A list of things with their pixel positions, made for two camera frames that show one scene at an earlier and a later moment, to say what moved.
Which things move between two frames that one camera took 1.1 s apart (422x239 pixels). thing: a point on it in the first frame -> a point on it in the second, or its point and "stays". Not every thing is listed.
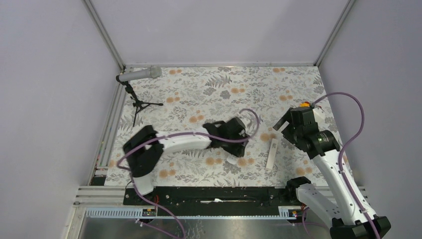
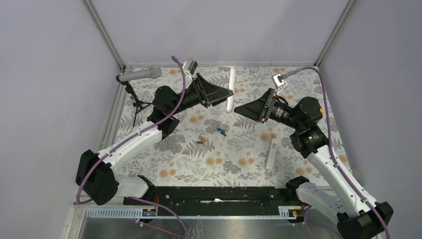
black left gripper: [238, 151] -> [207, 92]
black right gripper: [286, 131] -> [257, 109]
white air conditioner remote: [232, 159] -> [230, 102]
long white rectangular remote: [271, 154] stays
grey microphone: [154, 71] stays
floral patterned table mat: [183, 99] stays
